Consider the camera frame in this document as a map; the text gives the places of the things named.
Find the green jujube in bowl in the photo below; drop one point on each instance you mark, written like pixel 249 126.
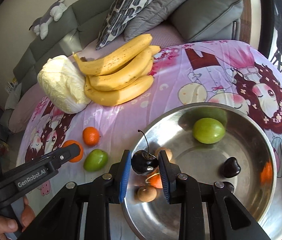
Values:
pixel 208 130

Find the grey leather cushion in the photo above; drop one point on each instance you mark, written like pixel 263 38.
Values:
pixel 208 20

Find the yellow banana bunch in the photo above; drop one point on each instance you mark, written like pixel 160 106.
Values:
pixel 122 75

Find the grey fabric pillow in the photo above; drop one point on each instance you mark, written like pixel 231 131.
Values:
pixel 151 16

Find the dark cherry without stem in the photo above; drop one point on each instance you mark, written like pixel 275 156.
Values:
pixel 230 168

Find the person's left hand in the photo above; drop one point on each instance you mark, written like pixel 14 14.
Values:
pixel 8 225

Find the stainless steel round bowl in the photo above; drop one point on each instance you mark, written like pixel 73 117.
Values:
pixel 244 140

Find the grey white plush toy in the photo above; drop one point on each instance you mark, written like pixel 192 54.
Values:
pixel 41 25

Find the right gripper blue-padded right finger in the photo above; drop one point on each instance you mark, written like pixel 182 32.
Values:
pixel 168 172

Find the dark cherry long stem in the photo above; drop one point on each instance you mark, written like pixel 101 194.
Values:
pixel 142 161

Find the grey sofa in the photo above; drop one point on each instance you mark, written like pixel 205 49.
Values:
pixel 79 25

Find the dark cherry with stem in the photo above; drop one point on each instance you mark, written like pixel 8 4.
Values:
pixel 229 186

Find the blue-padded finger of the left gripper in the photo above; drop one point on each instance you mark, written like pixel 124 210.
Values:
pixel 56 158

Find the pink cartoon print tablecloth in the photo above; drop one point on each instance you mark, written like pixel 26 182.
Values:
pixel 228 72

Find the black white patterned pillow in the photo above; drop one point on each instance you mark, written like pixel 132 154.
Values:
pixel 119 15

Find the brown longan fruit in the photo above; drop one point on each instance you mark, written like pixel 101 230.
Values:
pixel 146 193
pixel 167 151

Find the white napa cabbage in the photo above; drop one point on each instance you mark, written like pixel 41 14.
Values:
pixel 64 84

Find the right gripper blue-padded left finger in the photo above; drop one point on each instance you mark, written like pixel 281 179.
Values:
pixel 123 175

